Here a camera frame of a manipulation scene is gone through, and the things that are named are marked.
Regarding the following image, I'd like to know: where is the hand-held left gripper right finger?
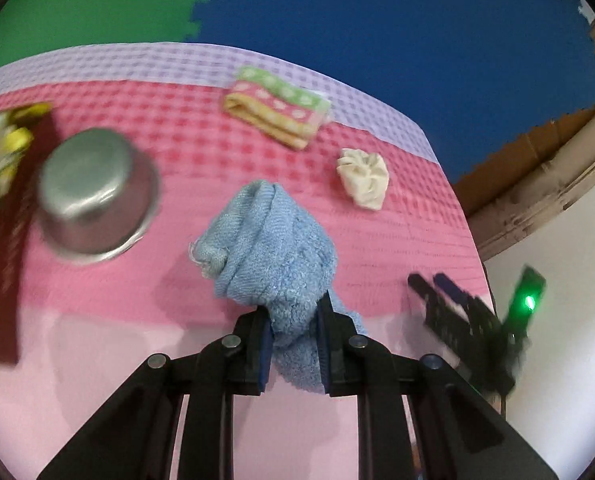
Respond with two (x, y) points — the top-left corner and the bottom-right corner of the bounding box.
(315, 292), (561, 480)

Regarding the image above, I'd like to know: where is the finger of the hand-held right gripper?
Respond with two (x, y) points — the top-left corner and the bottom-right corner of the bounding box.
(407, 274), (453, 322)
(433, 272), (478, 311)

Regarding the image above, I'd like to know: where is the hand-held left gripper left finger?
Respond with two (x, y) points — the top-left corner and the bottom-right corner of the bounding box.
(36, 307), (273, 480)

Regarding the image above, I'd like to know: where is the light blue towel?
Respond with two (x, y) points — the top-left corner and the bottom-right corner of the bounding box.
(188, 180), (371, 393)

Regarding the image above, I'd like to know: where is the cream scrunchie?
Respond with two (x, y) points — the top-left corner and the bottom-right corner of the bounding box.
(336, 147), (391, 213)

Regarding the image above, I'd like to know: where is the striped dotted towel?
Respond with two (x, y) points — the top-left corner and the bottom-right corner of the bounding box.
(222, 66), (332, 151)

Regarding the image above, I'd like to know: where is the red tin box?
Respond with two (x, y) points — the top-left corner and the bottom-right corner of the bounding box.
(0, 102), (60, 366)

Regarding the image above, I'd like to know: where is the yellow plush toy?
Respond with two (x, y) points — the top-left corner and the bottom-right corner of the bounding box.
(0, 125), (34, 196)

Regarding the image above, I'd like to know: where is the pink checked tablecloth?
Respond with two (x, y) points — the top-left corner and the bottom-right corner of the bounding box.
(0, 42), (503, 480)

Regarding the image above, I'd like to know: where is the steel bowl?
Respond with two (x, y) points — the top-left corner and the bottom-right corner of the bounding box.
(37, 128), (160, 266)

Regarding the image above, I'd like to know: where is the blue foam mat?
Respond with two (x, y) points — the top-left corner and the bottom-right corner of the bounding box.
(184, 0), (595, 183)

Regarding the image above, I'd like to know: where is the green foam mat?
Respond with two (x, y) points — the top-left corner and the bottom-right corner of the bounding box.
(0, 0), (228, 81)

